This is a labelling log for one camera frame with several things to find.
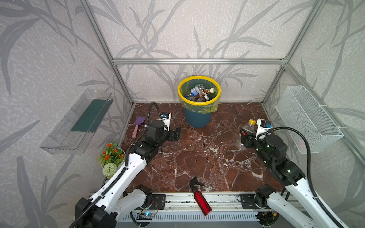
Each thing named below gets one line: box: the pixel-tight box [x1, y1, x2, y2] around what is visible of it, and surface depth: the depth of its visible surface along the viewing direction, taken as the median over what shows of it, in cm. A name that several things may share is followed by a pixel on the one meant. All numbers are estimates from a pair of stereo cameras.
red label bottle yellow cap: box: [240, 118, 258, 137], surface depth 68 cm
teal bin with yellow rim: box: [177, 75, 221, 128], surface depth 96 cm
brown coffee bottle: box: [201, 89, 211, 96], surface depth 97 cm
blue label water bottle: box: [190, 83, 205, 97], surface depth 96 cm
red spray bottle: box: [188, 175, 213, 217], surface depth 75 cm
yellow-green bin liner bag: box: [177, 76, 221, 114], surface depth 95 cm
